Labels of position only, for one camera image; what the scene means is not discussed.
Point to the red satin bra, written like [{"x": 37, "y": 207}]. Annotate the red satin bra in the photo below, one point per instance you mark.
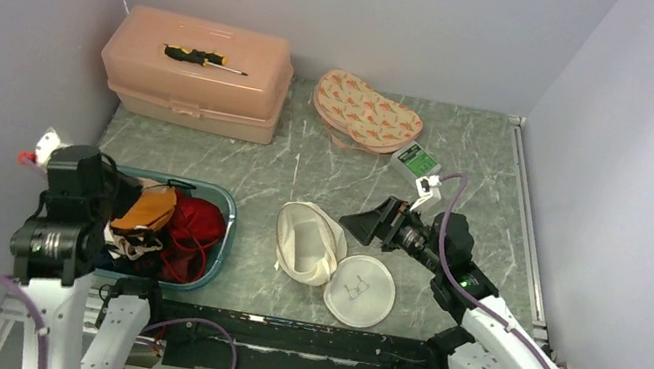
[{"x": 194, "y": 229}]

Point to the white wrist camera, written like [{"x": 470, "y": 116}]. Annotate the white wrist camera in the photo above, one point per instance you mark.
[
  {"x": 428, "y": 193},
  {"x": 50, "y": 141}
]

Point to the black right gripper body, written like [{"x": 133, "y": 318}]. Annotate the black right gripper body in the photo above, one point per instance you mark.
[{"x": 412, "y": 237}]

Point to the orange black bra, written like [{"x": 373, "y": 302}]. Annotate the orange black bra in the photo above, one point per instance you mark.
[{"x": 152, "y": 211}]

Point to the beige lace bra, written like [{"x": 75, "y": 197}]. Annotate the beige lace bra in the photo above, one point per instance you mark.
[{"x": 132, "y": 246}]

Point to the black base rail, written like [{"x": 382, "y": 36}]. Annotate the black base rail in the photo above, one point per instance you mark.
[{"x": 207, "y": 337}]

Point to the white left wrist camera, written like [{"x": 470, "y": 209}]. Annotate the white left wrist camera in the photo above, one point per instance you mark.
[{"x": 50, "y": 141}]

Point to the round white mesh pouch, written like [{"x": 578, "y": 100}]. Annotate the round white mesh pouch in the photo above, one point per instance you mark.
[{"x": 311, "y": 248}]

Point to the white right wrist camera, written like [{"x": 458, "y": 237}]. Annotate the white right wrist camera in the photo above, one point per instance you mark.
[{"x": 428, "y": 193}]

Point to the pink plastic storage box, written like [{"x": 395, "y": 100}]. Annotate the pink plastic storage box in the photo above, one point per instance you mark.
[{"x": 201, "y": 97}]

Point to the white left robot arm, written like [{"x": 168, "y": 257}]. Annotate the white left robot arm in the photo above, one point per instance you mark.
[{"x": 53, "y": 253}]

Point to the floral mesh laundry bag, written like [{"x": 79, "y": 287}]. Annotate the floral mesh laundry bag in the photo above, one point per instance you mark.
[{"x": 361, "y": 118}]

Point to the teal plastic basin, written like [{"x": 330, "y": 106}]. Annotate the teal plastic basin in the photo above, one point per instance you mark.
[{"x": 147, "y": 265}]

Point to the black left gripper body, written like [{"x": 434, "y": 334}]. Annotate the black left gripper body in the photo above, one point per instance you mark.
[{"x": 117, "y": 194}]

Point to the white green small box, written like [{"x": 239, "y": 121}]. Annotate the white green small box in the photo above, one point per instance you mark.
[{"x": 412, "y": 162}]

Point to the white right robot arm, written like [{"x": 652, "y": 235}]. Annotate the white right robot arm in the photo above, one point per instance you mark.
[{"x": 486, "y": 334}]

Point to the black yellow screwdriver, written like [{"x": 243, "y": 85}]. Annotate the black yellow screwdriver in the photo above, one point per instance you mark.
[{"x": 201, "y": 58}]

